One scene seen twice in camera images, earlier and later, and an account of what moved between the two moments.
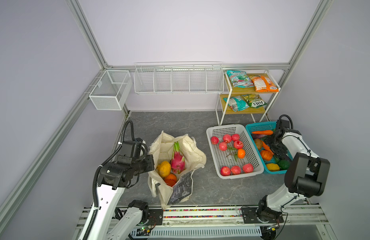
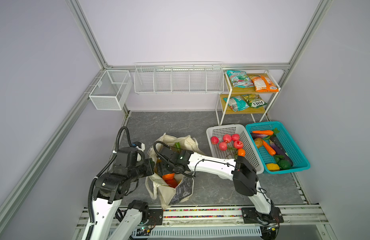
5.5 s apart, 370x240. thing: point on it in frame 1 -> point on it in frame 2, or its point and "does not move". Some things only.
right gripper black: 278,153 -> 161,168
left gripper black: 149,160 does not move
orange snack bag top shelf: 262,84 does not move
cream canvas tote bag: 161,144 does not move
